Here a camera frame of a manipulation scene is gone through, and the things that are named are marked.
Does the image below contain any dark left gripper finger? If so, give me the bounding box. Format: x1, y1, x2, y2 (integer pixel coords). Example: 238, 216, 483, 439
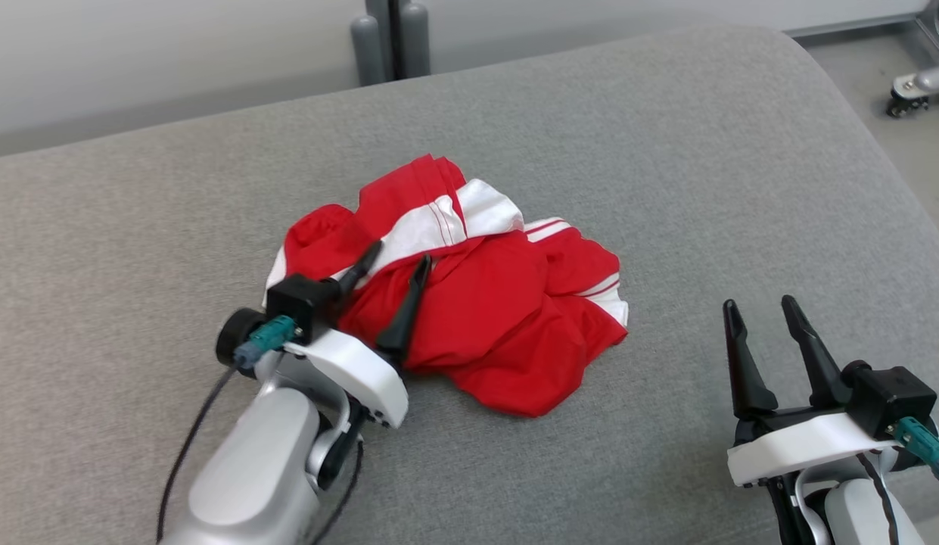
374, 254, 434, 364
328, 241, 384, 301

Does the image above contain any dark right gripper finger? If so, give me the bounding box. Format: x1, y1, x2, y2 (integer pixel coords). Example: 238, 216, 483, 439
781, 294, 853, 410
723, 299, 779, 421

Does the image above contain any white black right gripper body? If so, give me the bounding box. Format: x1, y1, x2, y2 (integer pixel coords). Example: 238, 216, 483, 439
726, 405, 899, 487

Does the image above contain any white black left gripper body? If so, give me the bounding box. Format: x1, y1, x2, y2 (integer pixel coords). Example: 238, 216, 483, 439
284, 327, 409, 430

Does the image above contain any red white jersey top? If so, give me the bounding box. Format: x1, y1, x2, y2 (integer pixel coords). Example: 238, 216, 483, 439
337, 218, 629, 419

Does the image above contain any silver wheeled stand leg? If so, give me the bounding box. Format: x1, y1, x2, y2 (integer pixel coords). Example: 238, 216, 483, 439
885, 64, 939, 120

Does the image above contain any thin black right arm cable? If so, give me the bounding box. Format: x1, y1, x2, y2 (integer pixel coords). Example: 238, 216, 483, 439
855, 453, 905, 545

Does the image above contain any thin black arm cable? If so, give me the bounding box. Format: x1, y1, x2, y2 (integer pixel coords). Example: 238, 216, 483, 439
309, 438, 364, 545
855, 453, 905, 545

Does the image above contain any left camera cable teal plug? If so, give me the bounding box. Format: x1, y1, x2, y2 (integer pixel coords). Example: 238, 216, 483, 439
155, 316, 300, 545

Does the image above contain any camera cable teal plug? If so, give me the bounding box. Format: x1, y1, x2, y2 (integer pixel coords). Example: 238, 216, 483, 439
891, 416, 939, 485
155, 316, 300, 545

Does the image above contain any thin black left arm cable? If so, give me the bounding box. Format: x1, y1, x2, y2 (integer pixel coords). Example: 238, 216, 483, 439
309, 438, 364, 545

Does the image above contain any right camera cable teal plug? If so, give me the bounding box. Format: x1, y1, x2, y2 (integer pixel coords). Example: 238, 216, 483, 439
891, 416, 939, 485

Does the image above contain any grey cylinder post foot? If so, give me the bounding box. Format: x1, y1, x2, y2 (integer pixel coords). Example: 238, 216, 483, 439
350, 14, 385, 86
400, 0, 432, 79

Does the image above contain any grey partition post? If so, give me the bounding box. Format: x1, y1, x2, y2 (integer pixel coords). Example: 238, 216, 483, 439
363, 0, 411, 80

